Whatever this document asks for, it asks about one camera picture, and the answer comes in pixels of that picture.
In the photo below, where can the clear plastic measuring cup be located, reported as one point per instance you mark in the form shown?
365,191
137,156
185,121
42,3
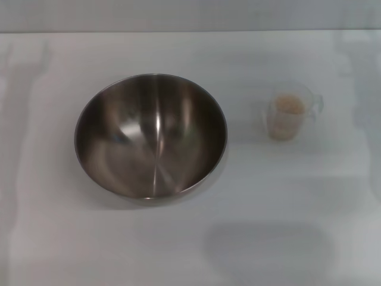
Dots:
272,125

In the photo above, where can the pale rice grains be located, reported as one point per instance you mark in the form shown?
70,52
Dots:
289,105

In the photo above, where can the stainless steel mixing bowl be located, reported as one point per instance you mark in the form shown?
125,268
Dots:
149,140

